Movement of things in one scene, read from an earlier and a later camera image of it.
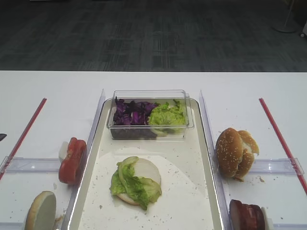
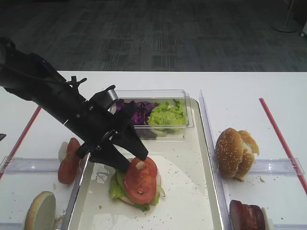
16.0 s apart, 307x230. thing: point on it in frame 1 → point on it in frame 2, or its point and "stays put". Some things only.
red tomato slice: x=69 y=166 → x=140 y=180
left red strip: x=22 y=138 stays put
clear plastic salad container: x=149 y=114 stays put
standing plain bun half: x=42 y=213 stays put
